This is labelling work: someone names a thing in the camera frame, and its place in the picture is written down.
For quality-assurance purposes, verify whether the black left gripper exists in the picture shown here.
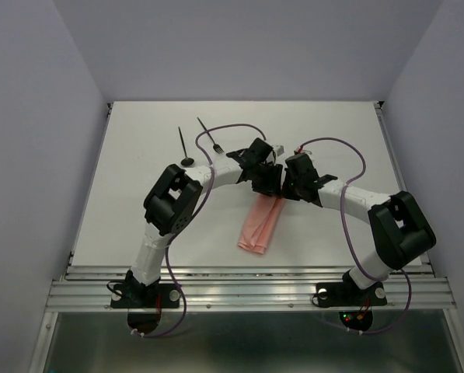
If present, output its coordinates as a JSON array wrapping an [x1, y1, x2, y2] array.
[[251, 162, 283, 198]]

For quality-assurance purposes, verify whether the pink satin napkin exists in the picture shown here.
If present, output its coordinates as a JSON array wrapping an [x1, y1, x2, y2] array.
[[237, 194, 285, 255]]

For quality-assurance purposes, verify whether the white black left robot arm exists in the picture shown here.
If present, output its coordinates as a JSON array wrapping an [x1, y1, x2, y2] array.
[[125, 138, 284, 306]]

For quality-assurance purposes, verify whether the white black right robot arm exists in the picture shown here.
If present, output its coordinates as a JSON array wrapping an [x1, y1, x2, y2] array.
[[282, 153, 437, 303]]

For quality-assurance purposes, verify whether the black fork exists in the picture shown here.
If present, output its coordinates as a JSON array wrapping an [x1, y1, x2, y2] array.
[[197, 117, 224, 155]]

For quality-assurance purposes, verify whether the black spoon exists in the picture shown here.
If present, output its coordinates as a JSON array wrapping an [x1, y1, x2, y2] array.
[[178, 127, 195, 168]]

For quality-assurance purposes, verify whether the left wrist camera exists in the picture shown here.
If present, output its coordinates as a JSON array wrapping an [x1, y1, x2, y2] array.
[[273, 145, 284, 155]]

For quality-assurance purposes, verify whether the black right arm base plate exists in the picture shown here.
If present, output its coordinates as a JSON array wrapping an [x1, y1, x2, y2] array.
[[311, 282, 387, 309]]

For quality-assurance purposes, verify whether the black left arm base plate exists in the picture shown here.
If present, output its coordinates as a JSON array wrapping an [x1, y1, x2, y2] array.
[[110, 282, 181, 309]]

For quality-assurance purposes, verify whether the aluminium frame rail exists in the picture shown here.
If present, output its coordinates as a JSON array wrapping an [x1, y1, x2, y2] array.
[[45, 265, 456, 312]]

